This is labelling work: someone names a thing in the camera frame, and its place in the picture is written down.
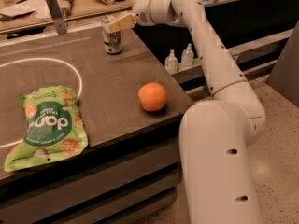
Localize clear sanitizer bottle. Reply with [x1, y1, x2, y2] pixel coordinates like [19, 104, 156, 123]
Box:
[181, 43, 194, 66]
[164, 49, 178, 74]

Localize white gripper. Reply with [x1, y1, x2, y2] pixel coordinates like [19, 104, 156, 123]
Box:
[107, 0, 151, 33]

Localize green rice chip bag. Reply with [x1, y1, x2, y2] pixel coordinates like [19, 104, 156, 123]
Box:
[4, 85, 88, 172]

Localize dark counter cabinet drawers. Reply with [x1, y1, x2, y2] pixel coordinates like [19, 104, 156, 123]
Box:
[0, 114, 182, 224]

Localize grey handheld tool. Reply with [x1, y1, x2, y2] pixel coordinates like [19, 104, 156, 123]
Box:
[60, 0, 74, 17]

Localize left clear sanitizer bottle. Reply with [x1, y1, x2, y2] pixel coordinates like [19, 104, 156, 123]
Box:
[164, 49, 178, 74]

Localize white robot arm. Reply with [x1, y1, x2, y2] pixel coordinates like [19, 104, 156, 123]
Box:
[106, 0, 266, 224]

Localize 7up soda can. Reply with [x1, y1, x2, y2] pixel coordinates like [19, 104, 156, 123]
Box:
[101, 16, 122, 54]

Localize orange fruit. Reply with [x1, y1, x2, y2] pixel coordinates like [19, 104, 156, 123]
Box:
[138, 82, 167, 112]

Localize white paper sheets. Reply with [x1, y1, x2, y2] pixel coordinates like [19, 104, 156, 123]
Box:
[0, 0, 50, 21]

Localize right clear sanitizer bottle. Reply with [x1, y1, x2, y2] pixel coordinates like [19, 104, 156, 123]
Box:
[181, 43, 194, 66]

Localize grey metal bracket left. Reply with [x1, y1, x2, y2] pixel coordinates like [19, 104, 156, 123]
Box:
[45, 0, 67, 35]

